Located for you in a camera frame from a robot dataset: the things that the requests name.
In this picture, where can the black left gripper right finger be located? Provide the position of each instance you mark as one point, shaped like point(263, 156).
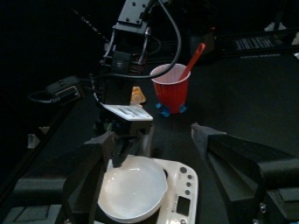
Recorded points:
point(249, 175)

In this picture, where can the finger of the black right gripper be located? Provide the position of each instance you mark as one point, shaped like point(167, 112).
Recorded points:
point(146, 143)
point(122, 153)

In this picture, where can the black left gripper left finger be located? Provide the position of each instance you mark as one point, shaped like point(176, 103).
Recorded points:
point(58, 180)

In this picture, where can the white bowl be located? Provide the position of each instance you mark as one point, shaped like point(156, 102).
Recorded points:
point(132, 189)

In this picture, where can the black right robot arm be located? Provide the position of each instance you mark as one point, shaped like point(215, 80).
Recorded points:
point(130, 35)

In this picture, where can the small yellow toy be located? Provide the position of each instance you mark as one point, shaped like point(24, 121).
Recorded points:
point(138, 96)

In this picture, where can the black webcam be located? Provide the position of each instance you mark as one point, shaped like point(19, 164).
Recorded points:
point(64, 92)

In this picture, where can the red plastic cup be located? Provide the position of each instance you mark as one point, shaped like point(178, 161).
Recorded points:
point(171, 90)

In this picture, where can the red plastic spoon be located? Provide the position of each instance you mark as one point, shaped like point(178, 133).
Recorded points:
point(193, 61)

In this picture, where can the black background equipment rack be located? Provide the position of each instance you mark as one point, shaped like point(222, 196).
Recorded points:
point(257, 43)

